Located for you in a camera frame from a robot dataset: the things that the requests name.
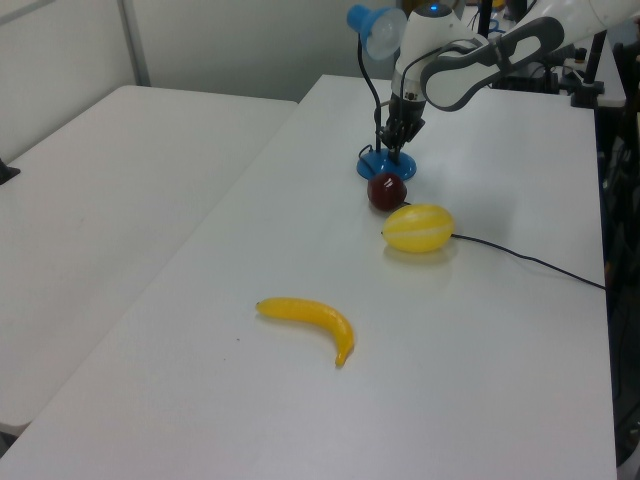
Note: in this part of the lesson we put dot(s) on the thin black pole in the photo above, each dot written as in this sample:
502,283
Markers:
484,17

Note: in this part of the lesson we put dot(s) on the dark red apple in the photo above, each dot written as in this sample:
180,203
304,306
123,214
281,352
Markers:
386,192

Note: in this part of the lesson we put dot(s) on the black emergency stop button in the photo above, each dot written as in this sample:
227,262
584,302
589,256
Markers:
580,54

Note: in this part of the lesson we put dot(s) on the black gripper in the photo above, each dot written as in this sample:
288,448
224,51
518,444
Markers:
406,114

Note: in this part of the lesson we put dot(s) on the blue desk lamp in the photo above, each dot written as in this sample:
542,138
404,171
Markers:
371,164

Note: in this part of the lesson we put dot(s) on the white side table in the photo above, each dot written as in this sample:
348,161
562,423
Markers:
100,200

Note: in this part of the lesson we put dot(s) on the black table clamp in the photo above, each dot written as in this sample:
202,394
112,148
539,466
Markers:
7,172

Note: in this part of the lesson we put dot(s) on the yellow striped melon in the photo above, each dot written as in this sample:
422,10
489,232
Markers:
417,229

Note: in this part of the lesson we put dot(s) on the black equipment box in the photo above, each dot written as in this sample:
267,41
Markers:
530,80

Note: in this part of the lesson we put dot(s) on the black pole with clamp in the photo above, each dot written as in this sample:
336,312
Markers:
595,70

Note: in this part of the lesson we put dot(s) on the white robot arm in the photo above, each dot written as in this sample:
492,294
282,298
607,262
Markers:
452,85

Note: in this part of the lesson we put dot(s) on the grey partition frame post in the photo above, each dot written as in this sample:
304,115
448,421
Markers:
135,40

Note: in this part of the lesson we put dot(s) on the yellow banana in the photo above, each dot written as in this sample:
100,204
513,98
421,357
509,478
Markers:
310,310

